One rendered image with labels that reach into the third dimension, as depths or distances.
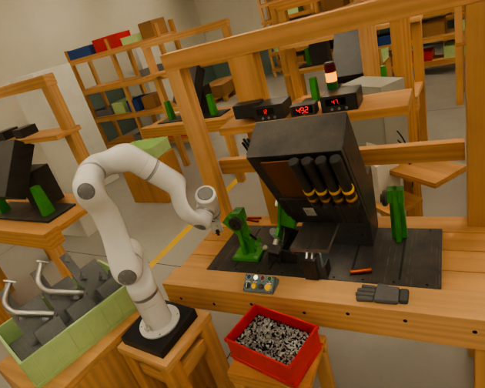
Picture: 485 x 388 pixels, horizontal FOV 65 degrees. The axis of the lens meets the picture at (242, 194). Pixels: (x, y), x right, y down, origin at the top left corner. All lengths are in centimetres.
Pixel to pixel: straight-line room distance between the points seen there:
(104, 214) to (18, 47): 788
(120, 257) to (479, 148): 153
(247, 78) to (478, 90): 100
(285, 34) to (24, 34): 789
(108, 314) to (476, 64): 197
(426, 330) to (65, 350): 157
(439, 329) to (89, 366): 152
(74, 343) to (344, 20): 189
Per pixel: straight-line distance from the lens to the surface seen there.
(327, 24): 181
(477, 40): 178
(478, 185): 199
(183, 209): 145
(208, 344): 195
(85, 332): 211
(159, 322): 180
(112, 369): 217
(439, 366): 263
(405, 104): 173
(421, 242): 196
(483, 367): 180
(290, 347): 157
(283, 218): 178
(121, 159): 141
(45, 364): 209
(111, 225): 152
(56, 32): 980
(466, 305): 166
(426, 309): 164
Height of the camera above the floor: 205
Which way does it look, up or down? 25 degrees down
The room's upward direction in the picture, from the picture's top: 16 degrees counter-clockwise
